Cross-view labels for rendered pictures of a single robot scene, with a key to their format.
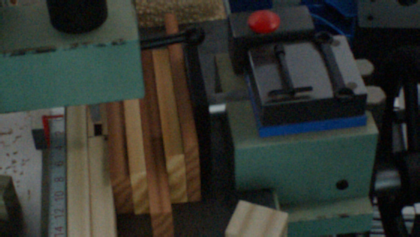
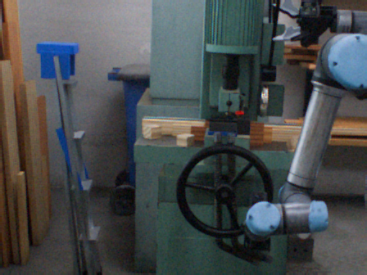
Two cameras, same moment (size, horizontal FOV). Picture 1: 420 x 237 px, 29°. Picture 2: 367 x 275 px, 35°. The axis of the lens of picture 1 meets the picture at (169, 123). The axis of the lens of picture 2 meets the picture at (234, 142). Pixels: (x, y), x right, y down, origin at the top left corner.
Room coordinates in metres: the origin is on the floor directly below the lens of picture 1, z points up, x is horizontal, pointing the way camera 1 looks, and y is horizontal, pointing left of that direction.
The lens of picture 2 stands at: (0.66, -1.93, 1.33)
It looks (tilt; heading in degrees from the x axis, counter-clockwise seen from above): 12 degrees down; 92
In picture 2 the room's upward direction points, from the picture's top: 3 degrees clockwise
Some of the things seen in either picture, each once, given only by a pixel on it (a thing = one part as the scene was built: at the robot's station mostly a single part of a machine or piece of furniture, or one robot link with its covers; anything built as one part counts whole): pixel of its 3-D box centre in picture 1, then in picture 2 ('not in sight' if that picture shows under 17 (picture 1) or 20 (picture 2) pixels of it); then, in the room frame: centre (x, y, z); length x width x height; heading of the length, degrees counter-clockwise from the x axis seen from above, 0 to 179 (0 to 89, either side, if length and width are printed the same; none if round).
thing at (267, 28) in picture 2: not in sight; (273, 43); (0.72, 0.29, 1.23); 0.09 x 0.08 x 0.15; 92
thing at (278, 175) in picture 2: not in sight; (226, 164); (0.58, 0.01, 0.82); 0.40 x 0.21 x 0.04; 2
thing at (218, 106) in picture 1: (227, 104); not in sight; (0.59, -0.06, 0.95); 0.09 x 0.07 x 0.09; 2
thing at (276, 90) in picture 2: not in sight; (271, 99); (0.73, 0.26, 1.02); 0.09 x 0.07 x 0.12; 2
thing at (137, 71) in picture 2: not in sight; (157, 137); (0.04, 1.93, 0.48); 0.64 x 0.54 x 0.97; 9
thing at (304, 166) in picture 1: (289, 123); (226, 146); (0.59, -0.12, 0.92); 0.15 x 0.13 x 0.09; 2
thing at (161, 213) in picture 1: (152, 138); (224, 134); (0.57, 0.02, 0.92); 0.23 x 0.02 x 0.05; 2
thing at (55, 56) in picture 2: not in sight; (71, 169); (-0.16, 0.68, 0.58); 0.27 x 0.25 x 1.16; 8
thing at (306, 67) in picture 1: (294, 64); (229, 123); (0.59, -0.12, 0.99); 0.13 x 0.11 x 0.06; 2
